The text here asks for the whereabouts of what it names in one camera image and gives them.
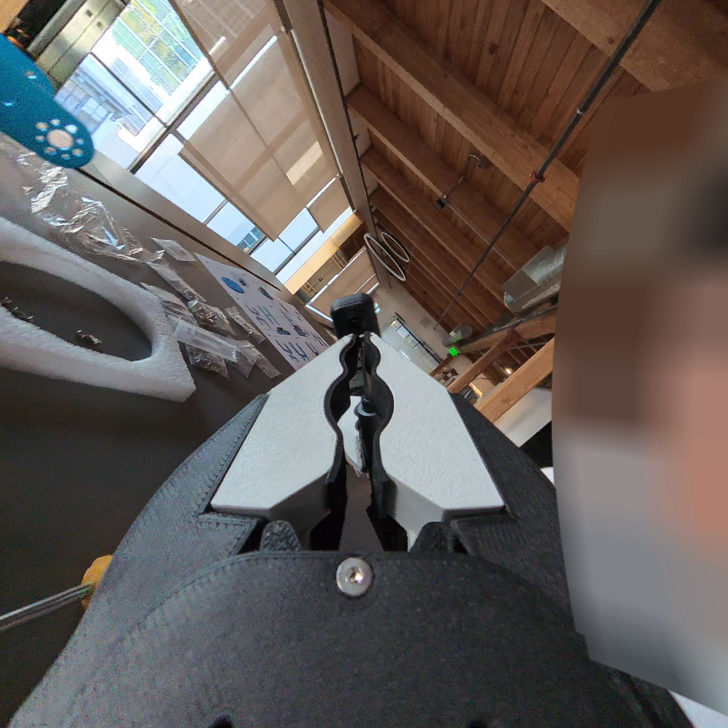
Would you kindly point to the small beige roller blind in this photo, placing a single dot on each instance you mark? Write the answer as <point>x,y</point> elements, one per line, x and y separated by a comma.
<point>330,202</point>

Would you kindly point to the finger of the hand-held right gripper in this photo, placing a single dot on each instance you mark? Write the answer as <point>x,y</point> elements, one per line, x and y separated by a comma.
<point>355,455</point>

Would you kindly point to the printed instruction sheet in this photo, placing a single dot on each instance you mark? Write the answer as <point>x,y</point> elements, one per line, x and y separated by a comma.
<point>267,318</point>

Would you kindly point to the pile of small screw bags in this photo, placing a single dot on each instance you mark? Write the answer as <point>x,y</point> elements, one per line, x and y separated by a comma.
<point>205,335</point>

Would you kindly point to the crumpled clear plastic bag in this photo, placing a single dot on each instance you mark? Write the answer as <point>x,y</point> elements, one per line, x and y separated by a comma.
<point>85,222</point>

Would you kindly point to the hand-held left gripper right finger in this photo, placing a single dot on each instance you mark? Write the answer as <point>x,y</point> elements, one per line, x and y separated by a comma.
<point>432,455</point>

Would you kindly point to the dark desk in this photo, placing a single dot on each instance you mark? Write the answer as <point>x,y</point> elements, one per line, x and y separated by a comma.
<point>85,483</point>

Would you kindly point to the large beige roller blind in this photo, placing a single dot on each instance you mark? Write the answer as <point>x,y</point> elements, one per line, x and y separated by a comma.
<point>261,148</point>

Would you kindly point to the ceiling sprinkler pipe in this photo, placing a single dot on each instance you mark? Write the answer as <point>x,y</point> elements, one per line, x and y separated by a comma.
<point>540,170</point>

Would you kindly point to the person's white shirt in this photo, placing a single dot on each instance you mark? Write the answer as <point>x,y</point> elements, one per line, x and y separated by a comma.
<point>702,714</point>

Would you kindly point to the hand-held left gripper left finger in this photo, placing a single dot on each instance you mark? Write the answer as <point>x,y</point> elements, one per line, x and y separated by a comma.
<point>273,449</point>

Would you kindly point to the white foam packing frame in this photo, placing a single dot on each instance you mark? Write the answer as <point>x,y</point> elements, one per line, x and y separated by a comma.
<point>85,369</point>

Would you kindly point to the large window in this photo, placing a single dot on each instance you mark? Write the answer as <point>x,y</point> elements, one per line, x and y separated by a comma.
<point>131,68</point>

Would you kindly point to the small metal screw cluster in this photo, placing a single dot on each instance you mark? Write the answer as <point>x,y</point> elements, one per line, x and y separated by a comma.
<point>88,338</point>
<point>14,310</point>

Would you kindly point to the silver air duct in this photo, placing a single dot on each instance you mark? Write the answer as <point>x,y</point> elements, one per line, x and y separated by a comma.
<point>534,278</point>

